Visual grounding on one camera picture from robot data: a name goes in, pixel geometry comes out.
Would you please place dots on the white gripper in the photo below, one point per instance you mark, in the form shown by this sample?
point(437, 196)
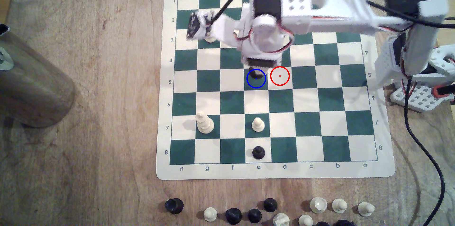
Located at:
point(260, 62)

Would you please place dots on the black chess rook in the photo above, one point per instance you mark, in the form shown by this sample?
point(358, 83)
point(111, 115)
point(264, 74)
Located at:
point(254, 71)
point(174, 205)

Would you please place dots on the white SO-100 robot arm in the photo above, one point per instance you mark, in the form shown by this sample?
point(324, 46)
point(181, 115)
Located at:
point(341, 16)

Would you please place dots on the white chess pawn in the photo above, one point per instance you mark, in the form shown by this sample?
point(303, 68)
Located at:
point(339, 205)
point(210, 214)
point(305, 220)
point(258, 125)
point(366, 209)

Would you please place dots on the green white chess mat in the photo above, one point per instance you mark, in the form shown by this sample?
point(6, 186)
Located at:
point(330, 126)

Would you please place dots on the black chess pawn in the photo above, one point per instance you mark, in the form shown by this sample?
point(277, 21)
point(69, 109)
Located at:
point(270, 204)
point(255, 215)
point(258, 152)

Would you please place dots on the white chess rook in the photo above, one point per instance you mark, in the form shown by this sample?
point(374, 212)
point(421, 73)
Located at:
point(318, 204)

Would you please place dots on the black chess knight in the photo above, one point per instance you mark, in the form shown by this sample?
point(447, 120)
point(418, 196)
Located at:
point(233, 216)

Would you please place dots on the black chess piece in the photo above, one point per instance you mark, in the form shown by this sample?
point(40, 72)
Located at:
point(343, 222)
point(322, 224)

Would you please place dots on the orange black clamp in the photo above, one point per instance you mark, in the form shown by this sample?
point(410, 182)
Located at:
point(442, 91)

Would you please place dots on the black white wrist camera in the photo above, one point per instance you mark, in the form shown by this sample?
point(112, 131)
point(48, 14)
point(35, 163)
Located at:
point(197, 26)

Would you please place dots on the white perforated base plate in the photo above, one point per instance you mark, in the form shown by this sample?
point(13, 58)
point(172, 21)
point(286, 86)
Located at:
point(421, 98)

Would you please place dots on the brown cylindrical post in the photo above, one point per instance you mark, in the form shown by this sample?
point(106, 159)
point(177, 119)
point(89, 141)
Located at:
point(32, 87)

